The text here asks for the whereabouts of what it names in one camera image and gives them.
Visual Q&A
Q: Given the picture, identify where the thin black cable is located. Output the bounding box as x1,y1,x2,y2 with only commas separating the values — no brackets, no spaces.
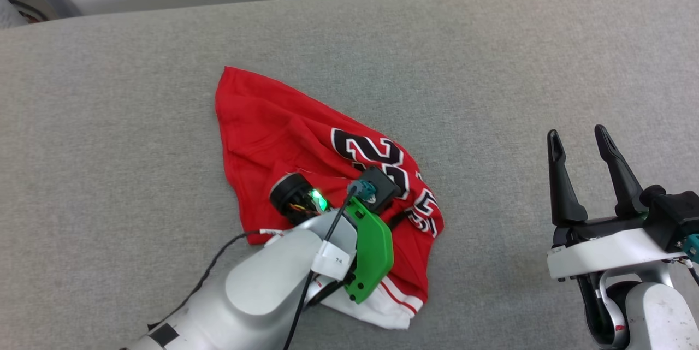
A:
281,178,377,350
146,230,274,332

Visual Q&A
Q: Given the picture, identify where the red basketball jersey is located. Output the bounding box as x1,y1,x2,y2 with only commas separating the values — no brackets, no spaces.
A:
215,66,445,330

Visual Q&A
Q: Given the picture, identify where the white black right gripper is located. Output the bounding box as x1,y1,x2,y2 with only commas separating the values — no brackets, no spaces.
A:
547,125,684,281

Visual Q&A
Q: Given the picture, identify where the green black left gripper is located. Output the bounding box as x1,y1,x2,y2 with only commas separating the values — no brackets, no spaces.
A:
269,173,395,305

